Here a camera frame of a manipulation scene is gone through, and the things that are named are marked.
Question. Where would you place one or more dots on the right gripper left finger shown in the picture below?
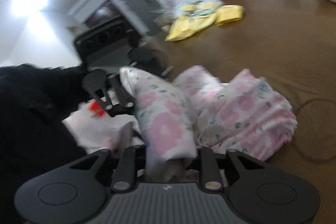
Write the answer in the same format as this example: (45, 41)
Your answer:
(131, 161)

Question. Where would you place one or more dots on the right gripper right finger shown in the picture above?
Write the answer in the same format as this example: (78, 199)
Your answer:
(206, 164)

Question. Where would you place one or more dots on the pink floral ruffled garment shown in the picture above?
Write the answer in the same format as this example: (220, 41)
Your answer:
(195, 109)

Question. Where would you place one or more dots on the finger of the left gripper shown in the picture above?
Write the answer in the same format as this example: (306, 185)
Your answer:
(95, 84)
(123, 97)

